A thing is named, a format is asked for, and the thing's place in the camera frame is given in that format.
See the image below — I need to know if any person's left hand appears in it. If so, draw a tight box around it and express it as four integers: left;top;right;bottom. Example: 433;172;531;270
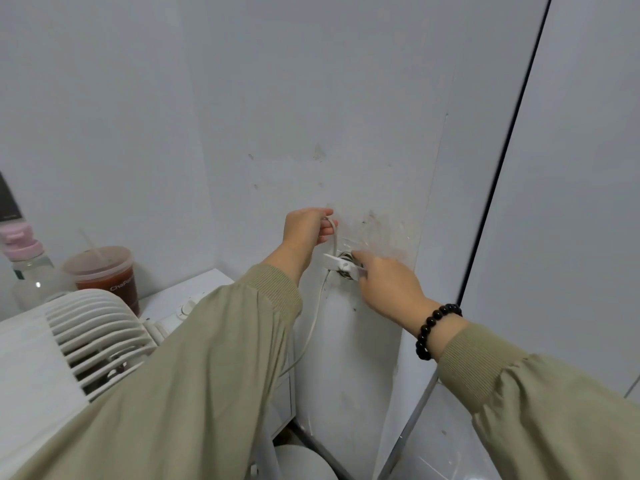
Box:
282;208;339;278

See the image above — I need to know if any person's right hand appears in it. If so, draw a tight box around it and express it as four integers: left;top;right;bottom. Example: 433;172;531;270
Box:
353;251;441;335

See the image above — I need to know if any white power cable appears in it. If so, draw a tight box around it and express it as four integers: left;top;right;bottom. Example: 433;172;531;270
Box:
279;217;363;378

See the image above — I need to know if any white nightstand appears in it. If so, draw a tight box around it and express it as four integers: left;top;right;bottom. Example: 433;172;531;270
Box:
137;268;299;441

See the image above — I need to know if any white fan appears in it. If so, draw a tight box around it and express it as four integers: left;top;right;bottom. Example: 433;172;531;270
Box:
0;288;341;480

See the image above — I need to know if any person's right forearm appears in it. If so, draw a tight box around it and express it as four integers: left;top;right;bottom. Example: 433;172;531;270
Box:
437;319;640;480

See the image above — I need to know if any person's left forearm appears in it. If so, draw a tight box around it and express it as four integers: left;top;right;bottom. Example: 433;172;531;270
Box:
12;259;305;480

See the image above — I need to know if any white wardrobe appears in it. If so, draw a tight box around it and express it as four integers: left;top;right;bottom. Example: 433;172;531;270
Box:
457;0;640;401

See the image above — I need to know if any cup of brown drink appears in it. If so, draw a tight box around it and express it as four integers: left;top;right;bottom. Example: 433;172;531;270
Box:
62;229;140;317

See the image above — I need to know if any clear bottle with pink cap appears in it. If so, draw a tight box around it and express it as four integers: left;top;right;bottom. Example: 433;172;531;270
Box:
0;224;73;311

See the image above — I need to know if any white wall hook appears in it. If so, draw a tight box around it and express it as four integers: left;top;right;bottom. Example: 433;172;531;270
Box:
322;250;369;281

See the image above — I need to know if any black bead bracelet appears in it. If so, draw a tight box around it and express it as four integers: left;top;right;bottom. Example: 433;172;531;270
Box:
415;303;463;361

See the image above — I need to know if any dark wall socket panel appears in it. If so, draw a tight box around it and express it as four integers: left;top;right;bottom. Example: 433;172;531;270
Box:
0;172;23;223

